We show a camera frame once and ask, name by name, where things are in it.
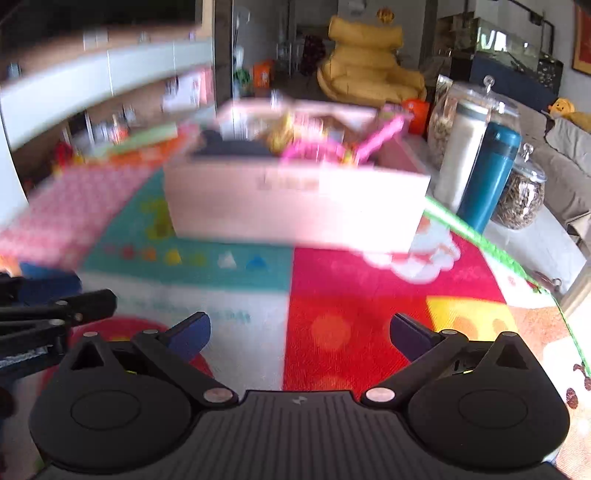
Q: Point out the pink plastic toy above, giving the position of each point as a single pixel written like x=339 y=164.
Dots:
x=314 y=150

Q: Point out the orange toy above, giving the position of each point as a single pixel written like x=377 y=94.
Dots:
x=415 y=115

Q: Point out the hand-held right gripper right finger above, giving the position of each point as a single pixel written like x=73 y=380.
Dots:
x=411 y=334

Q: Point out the orange bag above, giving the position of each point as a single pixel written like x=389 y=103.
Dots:
x=263 y=74

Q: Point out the yellow armchair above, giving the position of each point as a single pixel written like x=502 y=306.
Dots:
x=364 y=60

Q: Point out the white bottle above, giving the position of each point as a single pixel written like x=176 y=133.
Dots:
x=457 y=157

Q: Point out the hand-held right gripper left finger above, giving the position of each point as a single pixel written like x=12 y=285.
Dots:
x=189 y=334

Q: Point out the black television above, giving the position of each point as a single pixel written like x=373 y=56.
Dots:
x=92 y=18

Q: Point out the small glass snack jar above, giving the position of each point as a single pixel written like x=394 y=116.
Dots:
x=521 y=198

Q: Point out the yellow plush toy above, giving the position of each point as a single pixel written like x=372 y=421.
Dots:
x=565 y=110

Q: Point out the orange hanging ornament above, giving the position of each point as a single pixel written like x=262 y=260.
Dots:
x=384 y=17

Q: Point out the cardboard box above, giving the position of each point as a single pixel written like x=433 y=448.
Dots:
x=295 y=207

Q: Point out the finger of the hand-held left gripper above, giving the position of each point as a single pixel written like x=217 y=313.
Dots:
x=69 y=307
x=32 y=341

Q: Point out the grey sofa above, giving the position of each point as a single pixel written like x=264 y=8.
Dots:
x=563 y=170

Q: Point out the glass fish tank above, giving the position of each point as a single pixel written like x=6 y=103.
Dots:
x=508 y=46

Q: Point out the teal bottle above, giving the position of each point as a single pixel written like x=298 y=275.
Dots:
x=489 y=180

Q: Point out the printed play mat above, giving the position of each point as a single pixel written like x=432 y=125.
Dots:
x=346 y=300

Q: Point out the framed red wall picture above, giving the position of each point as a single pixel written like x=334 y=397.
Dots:
x=582 y=39

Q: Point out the blue cabinet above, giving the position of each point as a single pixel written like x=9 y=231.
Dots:
x=512 y=78

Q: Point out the large glass snack jar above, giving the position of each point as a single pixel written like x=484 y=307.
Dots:
x=466 y=115

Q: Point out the white wall cabinet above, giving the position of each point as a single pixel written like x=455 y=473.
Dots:
x=92 y=78

